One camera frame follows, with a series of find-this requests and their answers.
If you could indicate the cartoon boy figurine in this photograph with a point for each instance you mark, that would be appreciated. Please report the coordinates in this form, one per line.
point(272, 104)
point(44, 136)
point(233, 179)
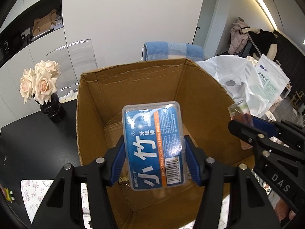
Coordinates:
point(8, 194)

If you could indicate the cream artificial roses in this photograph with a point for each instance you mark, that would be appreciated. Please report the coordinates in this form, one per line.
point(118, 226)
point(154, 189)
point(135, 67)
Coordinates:
point(39, 83)

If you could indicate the gold binder clip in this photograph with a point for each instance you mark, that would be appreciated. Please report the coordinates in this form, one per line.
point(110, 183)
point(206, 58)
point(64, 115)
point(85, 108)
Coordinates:
point(124, 183)

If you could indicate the white green printed pouch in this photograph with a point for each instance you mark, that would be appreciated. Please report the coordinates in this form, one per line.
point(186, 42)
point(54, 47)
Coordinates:
point(272, 77)

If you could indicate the white plastic bag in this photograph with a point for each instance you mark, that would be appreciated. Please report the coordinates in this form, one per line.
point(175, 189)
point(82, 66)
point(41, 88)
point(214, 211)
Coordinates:
point(238, 77)

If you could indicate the blue checked towel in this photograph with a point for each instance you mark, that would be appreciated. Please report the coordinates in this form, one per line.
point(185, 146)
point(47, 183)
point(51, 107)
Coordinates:
point(161, 50)

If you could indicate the black vase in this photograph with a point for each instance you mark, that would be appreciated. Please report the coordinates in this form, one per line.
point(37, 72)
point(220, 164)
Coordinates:
point(53, 109)

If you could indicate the brown cardboard box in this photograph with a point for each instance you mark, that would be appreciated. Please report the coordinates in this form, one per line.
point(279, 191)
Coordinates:
point(204, 112)

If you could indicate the brown handbag on shelf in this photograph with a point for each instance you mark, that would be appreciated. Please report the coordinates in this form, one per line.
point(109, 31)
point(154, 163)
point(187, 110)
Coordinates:
point(53, 18)

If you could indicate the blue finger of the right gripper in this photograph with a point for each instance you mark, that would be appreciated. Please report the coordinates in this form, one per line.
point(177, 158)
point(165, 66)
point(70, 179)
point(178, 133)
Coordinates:
point(247, 134)
point(265, 126)

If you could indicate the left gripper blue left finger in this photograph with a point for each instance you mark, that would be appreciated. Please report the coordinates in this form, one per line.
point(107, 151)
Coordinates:
point(115, 158)

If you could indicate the pile of clothes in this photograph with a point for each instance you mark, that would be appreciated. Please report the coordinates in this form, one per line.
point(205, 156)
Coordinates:
point(262, 42)

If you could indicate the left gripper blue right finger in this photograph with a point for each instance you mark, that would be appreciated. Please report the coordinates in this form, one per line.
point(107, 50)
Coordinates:
point(195, 158)

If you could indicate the blue dental floss pick box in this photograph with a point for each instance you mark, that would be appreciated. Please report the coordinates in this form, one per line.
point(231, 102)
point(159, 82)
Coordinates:
point(154, 144)

